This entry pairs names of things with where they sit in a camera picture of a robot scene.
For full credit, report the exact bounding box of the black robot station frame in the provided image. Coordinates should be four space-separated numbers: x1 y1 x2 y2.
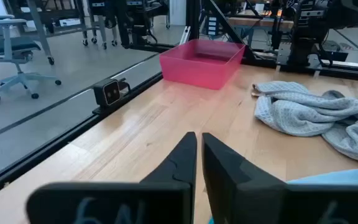
113 0 173 52

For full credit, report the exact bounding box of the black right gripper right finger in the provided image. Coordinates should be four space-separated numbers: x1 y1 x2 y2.
201 133 358 224

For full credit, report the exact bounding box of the pink plastic basket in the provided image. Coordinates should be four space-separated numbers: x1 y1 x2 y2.
158 39 247 91

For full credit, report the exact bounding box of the small black table camera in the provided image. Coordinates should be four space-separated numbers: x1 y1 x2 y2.
92 77 132 108

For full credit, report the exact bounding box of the grey waffle-weave towel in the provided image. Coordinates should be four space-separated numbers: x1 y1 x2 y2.
252 80 358 164

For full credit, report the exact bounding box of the white office chair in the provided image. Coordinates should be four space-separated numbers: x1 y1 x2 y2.
0 14 62 102

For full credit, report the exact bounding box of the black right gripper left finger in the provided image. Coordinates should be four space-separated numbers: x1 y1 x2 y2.
26 131 198 224

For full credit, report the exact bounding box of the black aluminium table frame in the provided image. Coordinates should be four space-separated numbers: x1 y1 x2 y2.
0 26 358 203

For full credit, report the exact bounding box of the grey wheeled workbench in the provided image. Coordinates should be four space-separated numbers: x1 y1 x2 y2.
3 0 119 66

